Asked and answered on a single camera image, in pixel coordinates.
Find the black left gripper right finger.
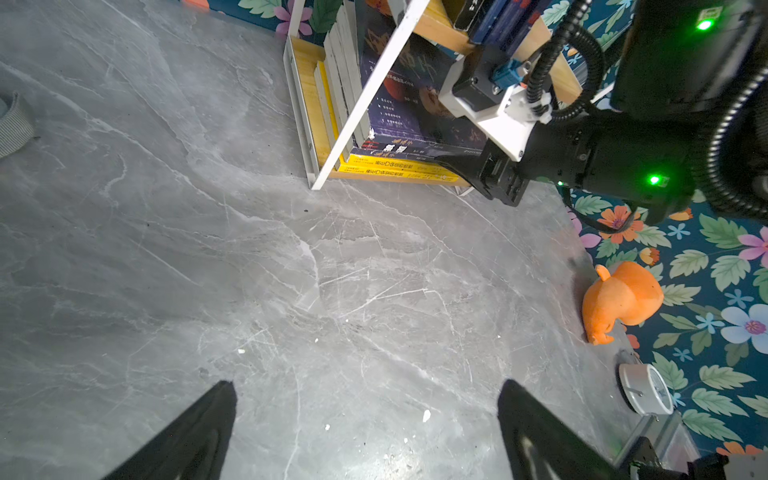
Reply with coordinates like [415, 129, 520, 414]
[497, 379, 629, 479]

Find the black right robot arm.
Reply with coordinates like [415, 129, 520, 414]
[436, 1, 767, 224]

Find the yellow book under shelf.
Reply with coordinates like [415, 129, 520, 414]
[314, 61, 468, 187]

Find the wooden white bookshelf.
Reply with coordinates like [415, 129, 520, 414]
[283, 1, 582, 190]

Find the dark portrait book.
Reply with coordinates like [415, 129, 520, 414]
[324, 26, 377, 171]
[337, 1, 486, 156]

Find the black wolf cover book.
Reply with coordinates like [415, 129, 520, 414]
[325, 18, 485, 158]

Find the orange gourd toy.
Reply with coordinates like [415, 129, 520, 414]
[581, 261, 664, 345]

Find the blue book yellow label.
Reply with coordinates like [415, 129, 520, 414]
[468, 0, 506, 45]

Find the black book on shelf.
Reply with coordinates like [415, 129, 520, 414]
[443, 0, 484, 32]

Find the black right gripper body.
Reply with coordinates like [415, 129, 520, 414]
[437, 140, 529, 207]

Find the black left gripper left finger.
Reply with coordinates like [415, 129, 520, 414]
[106, 381, 237, 479]

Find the white alarm clock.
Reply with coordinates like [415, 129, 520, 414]
[618, 363, 674, 416]

